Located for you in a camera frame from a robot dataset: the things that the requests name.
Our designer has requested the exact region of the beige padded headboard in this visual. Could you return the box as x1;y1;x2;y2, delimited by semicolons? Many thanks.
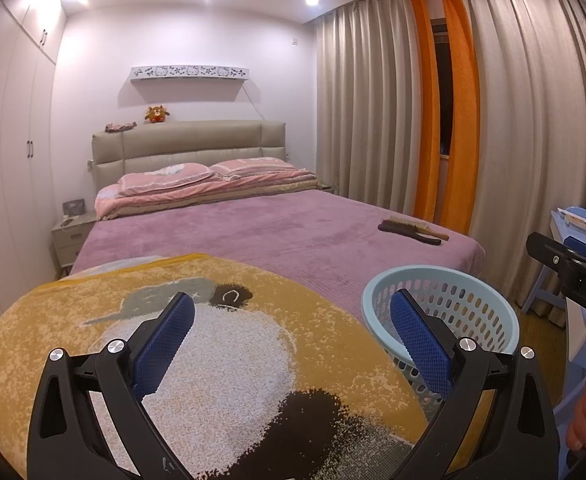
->
92;120;289;196

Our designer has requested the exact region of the orange curtain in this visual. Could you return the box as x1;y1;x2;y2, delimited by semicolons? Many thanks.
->
438;0;481;236
405;0;441;223

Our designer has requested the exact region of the white wardrobe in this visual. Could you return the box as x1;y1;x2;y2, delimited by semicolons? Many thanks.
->
0;0;69;351

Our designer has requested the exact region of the pink pillow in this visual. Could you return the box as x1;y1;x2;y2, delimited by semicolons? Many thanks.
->
116;162;219;197
209;156;299;181

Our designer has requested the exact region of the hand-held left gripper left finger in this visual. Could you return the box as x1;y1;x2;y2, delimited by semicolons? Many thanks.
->
26;292;196;480

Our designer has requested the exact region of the stack of papers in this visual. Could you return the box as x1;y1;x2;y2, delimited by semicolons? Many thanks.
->
558;206;586;233

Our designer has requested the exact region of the folded pink quilt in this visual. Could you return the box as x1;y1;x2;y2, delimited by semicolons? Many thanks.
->
94;167;319;221

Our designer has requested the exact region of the wooden handle hairbrush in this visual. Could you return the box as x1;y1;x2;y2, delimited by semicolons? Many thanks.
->
380;216;450;241

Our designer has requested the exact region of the light blue desk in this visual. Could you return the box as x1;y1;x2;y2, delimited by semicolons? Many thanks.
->
523;205;586;396

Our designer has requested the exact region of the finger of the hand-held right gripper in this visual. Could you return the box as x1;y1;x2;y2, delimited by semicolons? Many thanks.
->
525;231;586;281

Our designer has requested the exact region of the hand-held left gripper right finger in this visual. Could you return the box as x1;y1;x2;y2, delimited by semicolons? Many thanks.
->
389;287;558;480

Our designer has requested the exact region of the purple bedspread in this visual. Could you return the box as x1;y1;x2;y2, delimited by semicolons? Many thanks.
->
68;190;486;311

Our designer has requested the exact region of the beige curtain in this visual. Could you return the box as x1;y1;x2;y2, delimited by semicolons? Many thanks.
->
465;0;586;321
315;0;424;216

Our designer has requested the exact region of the dark window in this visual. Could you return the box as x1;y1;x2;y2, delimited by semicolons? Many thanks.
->
432;19;454;158

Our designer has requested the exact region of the yellow bear print blanket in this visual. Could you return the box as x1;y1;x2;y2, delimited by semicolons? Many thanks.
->
0;252;494;480

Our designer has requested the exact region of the light blue plastic basket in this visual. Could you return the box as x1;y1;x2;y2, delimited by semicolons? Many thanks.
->
361;266;521;418

